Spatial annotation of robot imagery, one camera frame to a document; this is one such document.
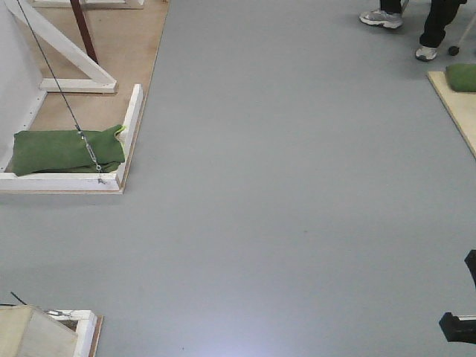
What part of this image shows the brown wooden door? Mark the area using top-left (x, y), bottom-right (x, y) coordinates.
top-left (70, 0), bottom-right (98, 63)

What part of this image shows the black robot part upper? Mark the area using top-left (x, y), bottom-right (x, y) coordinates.
top-left (464, 249), bottom-right (476, 284)

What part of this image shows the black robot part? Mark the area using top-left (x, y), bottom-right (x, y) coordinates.
top-left (464, 249), bottom-right (476, 284)
top-left (439, 312), bottom-right (476, 344)

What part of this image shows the black robot part lower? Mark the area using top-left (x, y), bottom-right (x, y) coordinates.
top-left (439, 312), bottom-right (476, 344)

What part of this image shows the white diagonal wooden brace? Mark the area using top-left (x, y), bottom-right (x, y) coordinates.
top-left (4, 1), bottom-right (118, 94)

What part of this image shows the plywood base platform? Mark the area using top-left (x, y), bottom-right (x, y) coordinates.
top-left (1, 1), bottom-right (169, 174)

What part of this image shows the grey sneaker left side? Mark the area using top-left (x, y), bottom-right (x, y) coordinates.
top-left (359, 10), bottom-right (403, 29)

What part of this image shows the grey sneaker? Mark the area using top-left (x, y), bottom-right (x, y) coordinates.
top-left (359, 10), bottom-right (403, 29)
top-left (415, 45), bottom-right (438, 62)

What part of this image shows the grey sneaker right side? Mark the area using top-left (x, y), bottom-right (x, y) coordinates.
top-left (415, 45), bottom-right (438, 62)

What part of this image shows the plywood board far right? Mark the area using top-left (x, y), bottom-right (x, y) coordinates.
top-left (427, 71), bottom-right (475, 157)

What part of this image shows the green sandbag far right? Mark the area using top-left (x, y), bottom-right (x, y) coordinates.
top-left (446, 63), bottom-right (475, 92)

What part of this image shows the cane with rubber tip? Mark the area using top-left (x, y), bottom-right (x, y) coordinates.
top-left (448, 14), bottom-right (476, 57)

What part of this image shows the black trouser leg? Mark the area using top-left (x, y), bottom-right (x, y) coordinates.
top-left (419, 0), bottom-right (467, 48)

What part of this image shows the green sandbag near cable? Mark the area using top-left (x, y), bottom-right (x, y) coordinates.
top-left (10, 125), bottom-right (125, 176)

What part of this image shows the steel guy cable with turnbuckle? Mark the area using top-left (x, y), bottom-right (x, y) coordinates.
top-left (15, 0), bottom-right (107, 185)

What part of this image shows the white wooden rim frame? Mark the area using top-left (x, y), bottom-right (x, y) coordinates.
top-left (0, 83), bottom-right (144, 193)

